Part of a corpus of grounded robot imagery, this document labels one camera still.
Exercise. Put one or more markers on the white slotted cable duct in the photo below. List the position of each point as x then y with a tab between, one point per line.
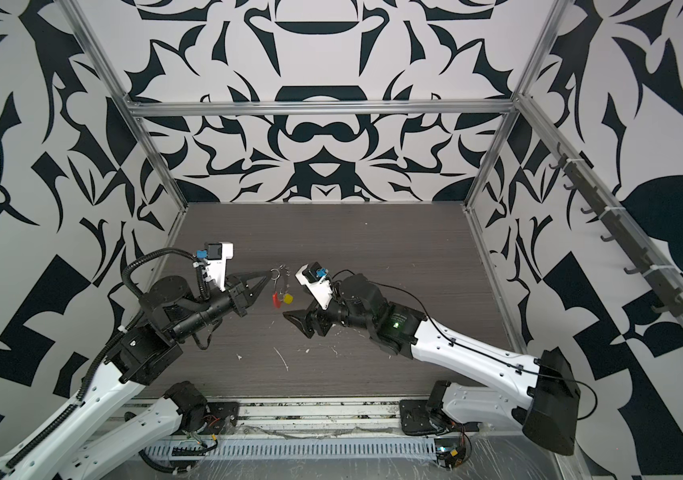
422	449

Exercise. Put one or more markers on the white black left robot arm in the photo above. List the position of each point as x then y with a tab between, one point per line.
66	445

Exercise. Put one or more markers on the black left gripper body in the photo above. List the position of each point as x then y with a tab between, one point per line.
238	297

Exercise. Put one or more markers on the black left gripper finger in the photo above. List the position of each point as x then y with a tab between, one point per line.
251	278
252	294

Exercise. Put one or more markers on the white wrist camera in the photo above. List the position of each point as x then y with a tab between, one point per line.
211	263
316	280

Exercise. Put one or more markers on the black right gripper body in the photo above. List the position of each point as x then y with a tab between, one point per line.
325	317

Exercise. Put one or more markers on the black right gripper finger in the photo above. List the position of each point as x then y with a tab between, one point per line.
306	329
304	316

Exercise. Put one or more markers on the grey wall hook rack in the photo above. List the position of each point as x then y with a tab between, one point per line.
663	278

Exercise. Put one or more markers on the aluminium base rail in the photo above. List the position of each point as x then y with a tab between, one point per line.
482	411

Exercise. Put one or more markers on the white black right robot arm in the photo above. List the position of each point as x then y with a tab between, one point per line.
540	393

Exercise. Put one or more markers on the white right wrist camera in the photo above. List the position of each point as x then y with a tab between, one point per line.
316	280

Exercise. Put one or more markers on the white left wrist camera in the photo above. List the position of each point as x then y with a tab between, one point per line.
211	263

